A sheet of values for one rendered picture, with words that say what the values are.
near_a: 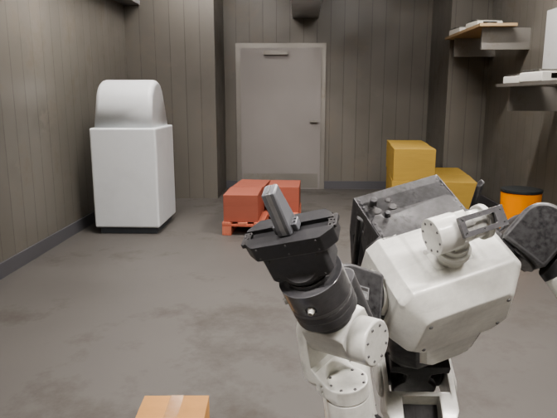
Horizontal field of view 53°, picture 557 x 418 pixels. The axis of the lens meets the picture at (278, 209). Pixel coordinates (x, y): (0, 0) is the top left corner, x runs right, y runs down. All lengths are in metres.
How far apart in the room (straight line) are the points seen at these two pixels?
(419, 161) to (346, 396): 5.33
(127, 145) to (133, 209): 0.65
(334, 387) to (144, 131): 5.01
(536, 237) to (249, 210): 4.64
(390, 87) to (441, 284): 7.64
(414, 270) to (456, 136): 6.72
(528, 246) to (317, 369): 0.51
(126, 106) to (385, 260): 4.96
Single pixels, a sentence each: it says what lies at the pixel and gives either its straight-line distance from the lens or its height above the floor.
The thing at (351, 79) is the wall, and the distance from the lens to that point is 8.53.
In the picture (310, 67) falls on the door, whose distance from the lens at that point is 8.45.
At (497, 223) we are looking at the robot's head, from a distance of 1.00.
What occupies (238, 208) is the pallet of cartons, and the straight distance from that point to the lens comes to 5.65.
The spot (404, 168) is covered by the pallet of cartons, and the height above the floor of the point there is 0.64.
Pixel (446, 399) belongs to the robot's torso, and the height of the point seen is 0.73.
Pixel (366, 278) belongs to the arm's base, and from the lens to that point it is 1.00.
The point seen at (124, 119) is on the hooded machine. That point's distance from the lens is 5.82.
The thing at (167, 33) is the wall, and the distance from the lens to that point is 7.81.
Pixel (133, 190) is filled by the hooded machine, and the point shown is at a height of 0.46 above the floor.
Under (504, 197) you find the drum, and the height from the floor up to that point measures 0.50.
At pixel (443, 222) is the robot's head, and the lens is 0.97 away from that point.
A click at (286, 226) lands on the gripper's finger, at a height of 1.23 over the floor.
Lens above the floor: 1.38
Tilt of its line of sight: 11 degrees down
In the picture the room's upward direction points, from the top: straight up
